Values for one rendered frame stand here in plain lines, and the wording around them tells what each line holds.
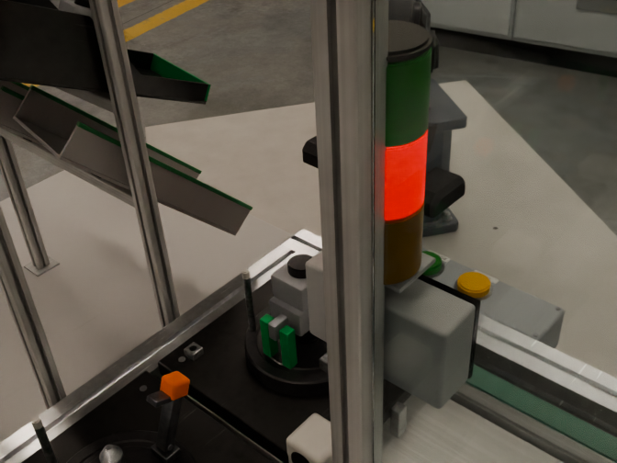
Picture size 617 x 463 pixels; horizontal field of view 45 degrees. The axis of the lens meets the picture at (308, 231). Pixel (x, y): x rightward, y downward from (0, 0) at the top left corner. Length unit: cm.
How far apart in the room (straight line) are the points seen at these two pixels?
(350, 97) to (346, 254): 10
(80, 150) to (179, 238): 43
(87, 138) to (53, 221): 52
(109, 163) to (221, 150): 63
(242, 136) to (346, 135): 111
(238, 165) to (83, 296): 41
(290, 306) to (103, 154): 26
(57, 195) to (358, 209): 104
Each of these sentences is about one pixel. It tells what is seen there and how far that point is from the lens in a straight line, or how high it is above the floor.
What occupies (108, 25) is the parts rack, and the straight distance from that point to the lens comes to 77.
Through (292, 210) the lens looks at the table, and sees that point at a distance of 127.
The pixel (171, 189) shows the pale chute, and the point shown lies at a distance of 91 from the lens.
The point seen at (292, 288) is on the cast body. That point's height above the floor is 108.
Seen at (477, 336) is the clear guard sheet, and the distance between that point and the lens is 44.
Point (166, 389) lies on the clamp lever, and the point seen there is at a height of 107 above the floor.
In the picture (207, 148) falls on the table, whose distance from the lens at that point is 148.
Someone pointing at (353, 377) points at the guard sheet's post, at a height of 119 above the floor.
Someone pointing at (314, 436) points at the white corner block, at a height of 99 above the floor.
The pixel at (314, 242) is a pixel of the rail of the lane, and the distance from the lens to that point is 102.
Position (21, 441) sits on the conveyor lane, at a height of 96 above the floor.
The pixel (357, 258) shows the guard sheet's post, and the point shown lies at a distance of 44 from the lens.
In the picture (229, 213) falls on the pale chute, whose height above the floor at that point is 103.
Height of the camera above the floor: 157
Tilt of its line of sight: 36 degrees down
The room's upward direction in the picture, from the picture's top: 4 degrees counter-clockwise
